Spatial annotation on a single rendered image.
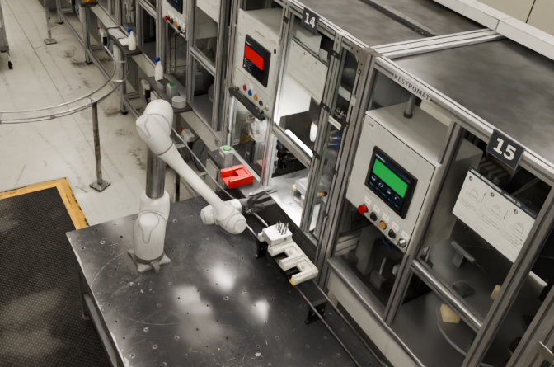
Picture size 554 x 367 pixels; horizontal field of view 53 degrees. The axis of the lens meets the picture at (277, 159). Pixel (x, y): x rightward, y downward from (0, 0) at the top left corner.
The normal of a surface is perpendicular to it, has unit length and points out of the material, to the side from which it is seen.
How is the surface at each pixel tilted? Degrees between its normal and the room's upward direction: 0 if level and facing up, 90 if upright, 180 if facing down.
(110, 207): 0
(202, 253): 0
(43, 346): 0
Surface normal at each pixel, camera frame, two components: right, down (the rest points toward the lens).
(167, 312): 0.12, -0.81
